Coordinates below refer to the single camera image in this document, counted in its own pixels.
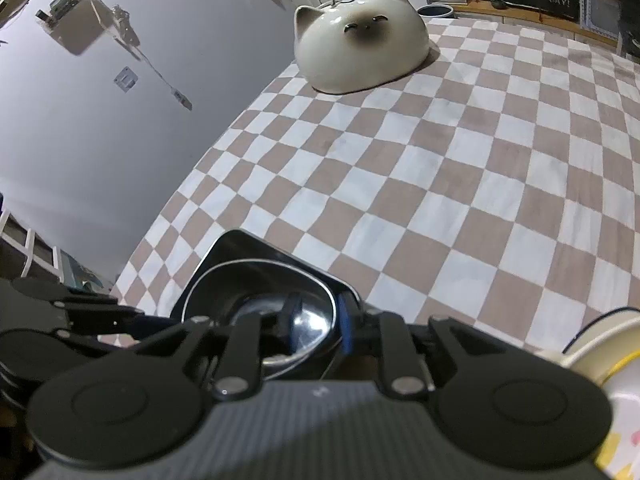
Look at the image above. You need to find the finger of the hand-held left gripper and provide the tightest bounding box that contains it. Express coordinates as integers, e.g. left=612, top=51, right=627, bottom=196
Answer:
left=0, top=324, right=177, bottom=362
left=10, top=276, right=147, bottom=334

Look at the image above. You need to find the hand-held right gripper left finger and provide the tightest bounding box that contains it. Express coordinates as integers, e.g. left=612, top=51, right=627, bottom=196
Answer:
left=135, top=294, right=307, bottom=401

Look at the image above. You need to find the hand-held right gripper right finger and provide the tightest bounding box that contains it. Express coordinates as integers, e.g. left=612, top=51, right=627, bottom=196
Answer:
left=336, top=292, right=501, bottom=401

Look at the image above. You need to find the rounded steel bowl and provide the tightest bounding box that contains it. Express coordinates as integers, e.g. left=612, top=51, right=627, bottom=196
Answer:
left=180, top=259, right=337, bottom=380

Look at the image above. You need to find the large square steel bowl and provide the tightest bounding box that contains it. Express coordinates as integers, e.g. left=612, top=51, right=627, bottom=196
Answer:
left=169, top=229, right=359, bottom=381

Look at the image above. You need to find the cat-shaped ceramic bowl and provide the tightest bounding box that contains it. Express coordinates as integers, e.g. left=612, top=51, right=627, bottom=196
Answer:
left=293, top=0, right=430, bottom=95

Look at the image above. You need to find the grey trash bin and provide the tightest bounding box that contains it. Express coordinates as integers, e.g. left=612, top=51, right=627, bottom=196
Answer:
left=416, top=3, right=455, bottom=19

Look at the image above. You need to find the wall cable with tag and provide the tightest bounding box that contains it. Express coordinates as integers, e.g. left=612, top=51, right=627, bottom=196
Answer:
left=111, top=4, right=194, bottom=112

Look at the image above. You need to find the wall socket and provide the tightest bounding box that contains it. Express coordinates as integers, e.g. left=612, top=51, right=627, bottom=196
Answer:
left=113, top=66, right=139, bottom=92

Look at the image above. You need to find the cream ceramic dish with handles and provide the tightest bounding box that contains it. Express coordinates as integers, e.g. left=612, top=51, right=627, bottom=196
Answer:
left=542, top=306, right=640, bottom=391

